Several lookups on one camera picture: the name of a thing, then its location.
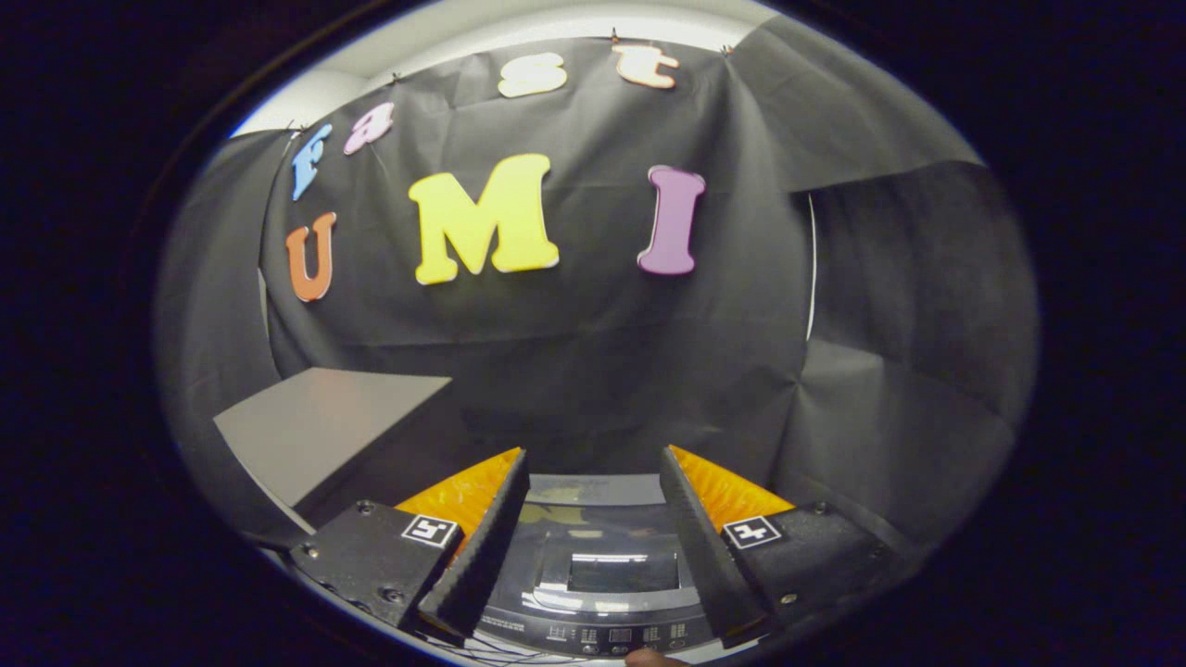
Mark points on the dark washing machine lid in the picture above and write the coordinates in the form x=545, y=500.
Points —
x=602, y=519

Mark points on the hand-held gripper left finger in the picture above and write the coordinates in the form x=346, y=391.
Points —
x=482, y=556

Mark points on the grey washing machine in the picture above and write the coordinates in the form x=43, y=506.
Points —
x=593, y=635

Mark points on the grey cabinet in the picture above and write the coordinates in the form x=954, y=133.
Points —
x=315, y=426

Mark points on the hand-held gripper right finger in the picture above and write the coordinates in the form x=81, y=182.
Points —
x=709, y=556

